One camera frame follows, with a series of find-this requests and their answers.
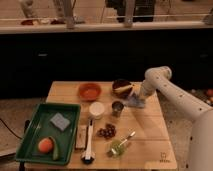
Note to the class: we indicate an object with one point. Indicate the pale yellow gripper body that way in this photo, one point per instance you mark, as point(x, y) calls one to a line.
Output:
point(136, 89)

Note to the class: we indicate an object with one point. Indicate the blue-grey towel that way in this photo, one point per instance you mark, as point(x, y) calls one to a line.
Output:
point(134, 101)

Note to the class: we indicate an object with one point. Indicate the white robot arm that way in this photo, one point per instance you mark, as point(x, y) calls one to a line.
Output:
point(200, 154)

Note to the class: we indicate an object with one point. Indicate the small metal cup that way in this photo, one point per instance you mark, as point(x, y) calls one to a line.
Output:
point(117, 108)

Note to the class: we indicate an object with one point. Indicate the white paper cup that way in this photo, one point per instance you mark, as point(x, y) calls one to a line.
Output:
point(96, 110)

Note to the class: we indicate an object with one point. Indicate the dark brown bowl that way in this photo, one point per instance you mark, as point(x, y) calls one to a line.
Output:
point(120, 83)

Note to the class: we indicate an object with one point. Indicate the yellow banana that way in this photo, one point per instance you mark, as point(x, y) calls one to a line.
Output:
point(124, 88)

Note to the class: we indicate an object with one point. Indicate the orange plastic bowl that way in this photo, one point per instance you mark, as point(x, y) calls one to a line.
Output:
point(89, 91)

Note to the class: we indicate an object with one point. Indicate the bunch of dark grapes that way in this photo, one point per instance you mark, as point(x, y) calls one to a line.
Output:
point(109, 131)

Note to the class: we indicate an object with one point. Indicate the green glass dish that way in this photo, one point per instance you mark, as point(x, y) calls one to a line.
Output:
point(116, 149)

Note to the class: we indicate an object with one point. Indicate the wooden block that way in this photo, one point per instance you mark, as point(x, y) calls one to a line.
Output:
point(81, 137)

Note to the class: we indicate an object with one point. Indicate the white dish brush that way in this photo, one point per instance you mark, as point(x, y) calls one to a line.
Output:
point(88, 155)

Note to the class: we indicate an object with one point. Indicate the grey-blue sponge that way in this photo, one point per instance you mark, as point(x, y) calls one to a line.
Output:
point(60, 122)

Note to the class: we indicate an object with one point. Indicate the green cucumber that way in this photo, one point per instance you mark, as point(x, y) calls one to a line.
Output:
point(55, 148)

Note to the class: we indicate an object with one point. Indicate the green plastic tray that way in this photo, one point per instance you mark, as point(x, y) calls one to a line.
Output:
point(41, 127)

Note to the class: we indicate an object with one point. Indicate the orange fruit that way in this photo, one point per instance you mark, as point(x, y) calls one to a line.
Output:
point(45, 145)

